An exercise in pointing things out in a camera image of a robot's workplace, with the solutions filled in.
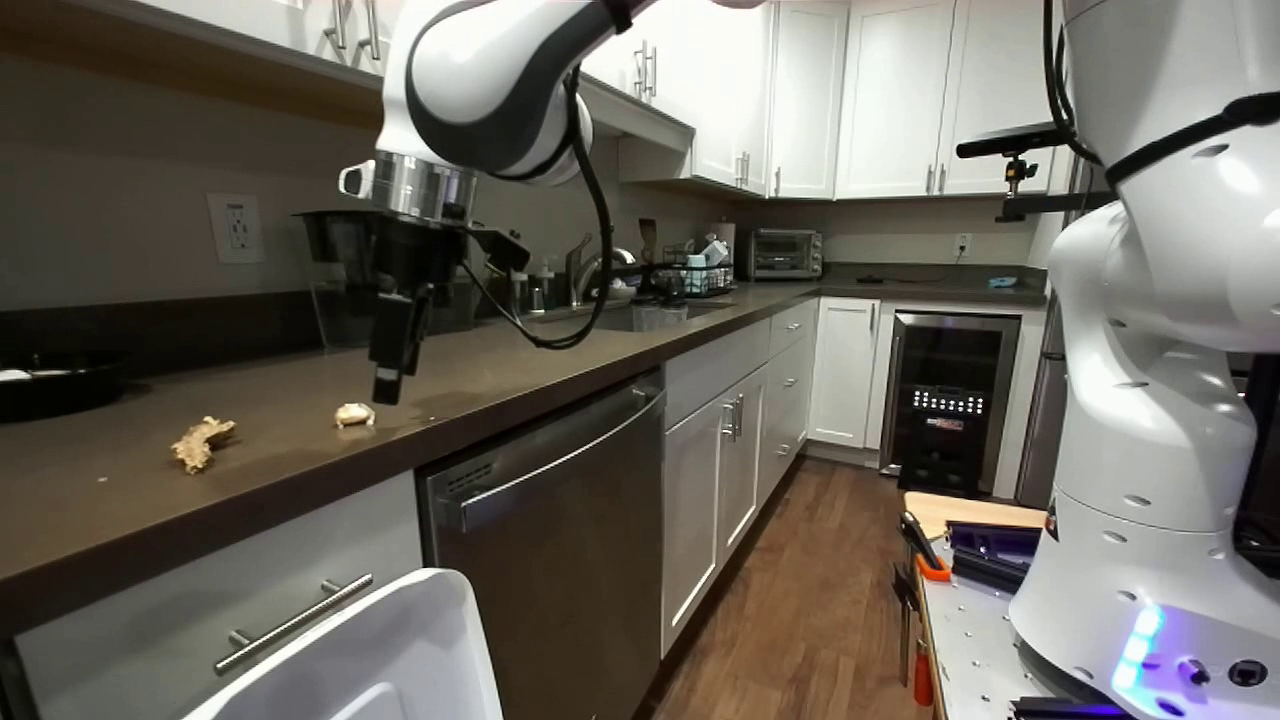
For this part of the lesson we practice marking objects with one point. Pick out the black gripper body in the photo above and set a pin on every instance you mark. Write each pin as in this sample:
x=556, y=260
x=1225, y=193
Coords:
x=405, y=255

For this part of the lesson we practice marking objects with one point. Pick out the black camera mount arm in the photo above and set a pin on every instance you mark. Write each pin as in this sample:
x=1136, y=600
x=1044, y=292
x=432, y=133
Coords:
x=1014, y=136

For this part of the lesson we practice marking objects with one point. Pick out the grey drawer front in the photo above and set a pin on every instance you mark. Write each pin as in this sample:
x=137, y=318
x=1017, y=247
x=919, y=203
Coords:
x=162, y=615

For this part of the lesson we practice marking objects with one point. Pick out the wide white upper cabinet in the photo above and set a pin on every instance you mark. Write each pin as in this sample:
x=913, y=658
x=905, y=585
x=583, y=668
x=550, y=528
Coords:
x=201, y=33

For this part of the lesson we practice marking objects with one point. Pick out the chrome sink faucet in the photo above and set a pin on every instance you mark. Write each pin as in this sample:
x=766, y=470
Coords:
x=578, y=275

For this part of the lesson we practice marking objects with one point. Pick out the white lower cabinet door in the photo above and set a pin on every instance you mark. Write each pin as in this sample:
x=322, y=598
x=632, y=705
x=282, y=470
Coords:
x=846, y=369

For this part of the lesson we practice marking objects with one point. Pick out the brown crumpled paper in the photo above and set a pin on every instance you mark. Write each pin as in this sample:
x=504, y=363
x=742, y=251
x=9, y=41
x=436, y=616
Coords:
x=201, y=442

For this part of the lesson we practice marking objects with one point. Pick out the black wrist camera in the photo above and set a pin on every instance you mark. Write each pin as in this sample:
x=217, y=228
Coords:
x=496, y=251

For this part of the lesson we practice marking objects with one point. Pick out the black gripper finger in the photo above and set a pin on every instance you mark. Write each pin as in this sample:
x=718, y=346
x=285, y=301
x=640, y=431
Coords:
x=412, y=325
x=385, y=346

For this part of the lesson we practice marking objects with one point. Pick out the stainless steel dishwasher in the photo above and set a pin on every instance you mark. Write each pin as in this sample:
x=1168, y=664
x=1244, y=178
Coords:
x=560, y=560

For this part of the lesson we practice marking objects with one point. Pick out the small white wall outlet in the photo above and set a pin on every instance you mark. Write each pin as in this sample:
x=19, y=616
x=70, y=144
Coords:
x=960, y=247

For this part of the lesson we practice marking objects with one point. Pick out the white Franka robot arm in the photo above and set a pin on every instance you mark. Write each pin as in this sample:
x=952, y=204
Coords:
x=1173, y=401

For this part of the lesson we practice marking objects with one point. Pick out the wooden board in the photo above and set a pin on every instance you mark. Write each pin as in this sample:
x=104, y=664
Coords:
x=973, y=508

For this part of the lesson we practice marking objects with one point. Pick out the white corner upper cabinets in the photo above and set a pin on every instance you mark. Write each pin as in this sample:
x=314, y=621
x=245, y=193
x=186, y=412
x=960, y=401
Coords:
x=855, y=93

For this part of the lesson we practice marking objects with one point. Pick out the white plastic bin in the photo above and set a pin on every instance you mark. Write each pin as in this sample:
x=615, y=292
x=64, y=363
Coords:
x=372, y=654

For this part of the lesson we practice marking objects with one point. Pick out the black wine cooler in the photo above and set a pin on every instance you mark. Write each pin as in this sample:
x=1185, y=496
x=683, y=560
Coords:
x=947, y=401

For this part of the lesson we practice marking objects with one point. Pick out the steel pots on counter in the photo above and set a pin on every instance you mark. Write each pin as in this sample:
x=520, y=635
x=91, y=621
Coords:
x=707, y=264

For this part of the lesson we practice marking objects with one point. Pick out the black box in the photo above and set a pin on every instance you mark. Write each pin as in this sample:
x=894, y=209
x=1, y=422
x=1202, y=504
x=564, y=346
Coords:
x=992, y=555

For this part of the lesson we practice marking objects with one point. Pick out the white lower cabinet run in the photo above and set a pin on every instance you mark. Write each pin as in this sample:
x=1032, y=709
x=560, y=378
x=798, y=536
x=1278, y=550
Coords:
x=722, y=464

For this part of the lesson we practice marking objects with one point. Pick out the silver toaster oven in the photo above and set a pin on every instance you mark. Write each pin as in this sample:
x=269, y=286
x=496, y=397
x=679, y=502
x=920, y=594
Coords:
x=787, y=255

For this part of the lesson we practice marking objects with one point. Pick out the black pan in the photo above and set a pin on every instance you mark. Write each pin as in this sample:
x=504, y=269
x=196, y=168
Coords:
x=55, y=391

